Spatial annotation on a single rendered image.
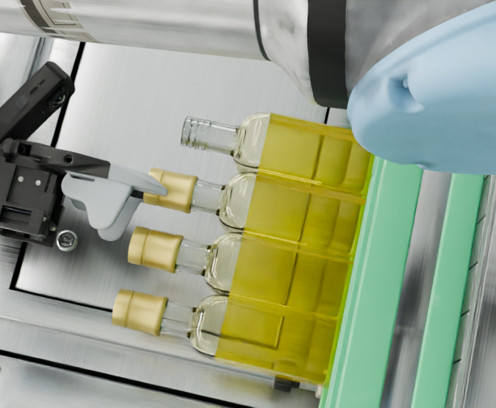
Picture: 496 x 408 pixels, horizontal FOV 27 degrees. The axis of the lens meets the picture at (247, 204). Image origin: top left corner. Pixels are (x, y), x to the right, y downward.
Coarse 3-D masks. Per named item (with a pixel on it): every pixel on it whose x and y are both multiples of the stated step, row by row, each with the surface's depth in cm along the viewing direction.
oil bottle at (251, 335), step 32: (192, 320) 89; (224, 320) 88; (256, 320) 88; (288, 320) 88; (320, 320) 88; (224, 352) 87; (256, 352) 87; (288, 352) 87; (320, 352) 87; (320, 384) 89
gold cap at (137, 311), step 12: (120, 300) 89; (132, 300) 89; (144, 300) 89; (156, 300) 90; (168, 300) 91; (120, 312) 89; (132, 312) 89; (144, 312) 89; (156, 312) 89; (120, 324) 90; (132, 324) 89; (144, 324) 89; (156, 324) 89
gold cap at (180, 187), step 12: (156, 168) 93; (168, 180) 92; (180, 180) 92; (192, 180) 92; (144, 192) 92; (168, 192) 92; (180, 192) 92; (192, 192) 91; (156, 204) 93; (168, 204) 92; (180, 204) 92
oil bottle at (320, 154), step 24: (264, 120) 92; (288, 120) 92; (240, 144) 92; (264, 144) 92; (288, 144) 92; (312, 144) 92; (336, 144) 92; (240, 168) 94; (264, 168) 91; (288, 168) 91; (312, 168) 91; (336, 168) 91; (360, 168) 91; (360, 192) 92
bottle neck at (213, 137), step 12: (192, 120) 94; (204, 120) 94; (192, 132) 93; (204, 132) 93; (216, 132) 93; (228, 132) 93; (180, 144) 94; (192, 144) 94; (204, 144) 94; (216, 144) 93; (228, 144) 93
